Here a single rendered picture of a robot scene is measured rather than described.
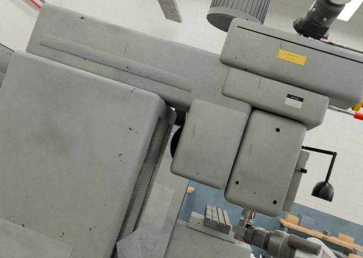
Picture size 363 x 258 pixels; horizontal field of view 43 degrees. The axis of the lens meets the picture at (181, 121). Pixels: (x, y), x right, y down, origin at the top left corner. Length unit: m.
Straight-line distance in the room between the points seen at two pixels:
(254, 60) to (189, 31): 7.02
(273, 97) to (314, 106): 0.13
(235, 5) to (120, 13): 7.29
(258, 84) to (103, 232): 0.66
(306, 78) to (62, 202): 0.84
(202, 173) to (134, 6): 7.46
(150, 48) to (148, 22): 7.10
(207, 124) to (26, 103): 0.57
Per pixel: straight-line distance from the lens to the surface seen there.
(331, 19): 1.54
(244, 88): 1.47
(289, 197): 1.56
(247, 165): 1.47
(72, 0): 9.16
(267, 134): 1.48
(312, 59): 1.50
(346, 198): 8.31
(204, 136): 1.46
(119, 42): 1.56
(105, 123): 1.40
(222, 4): 1.58
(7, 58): 6.83
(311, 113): 1.48
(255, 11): 1.58
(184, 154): 1.46
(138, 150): 1.37
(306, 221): 7.68
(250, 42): 1.50
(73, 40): 1.61
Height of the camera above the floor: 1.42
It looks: 3 degrees up
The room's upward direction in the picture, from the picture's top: 19 degrees clockwise
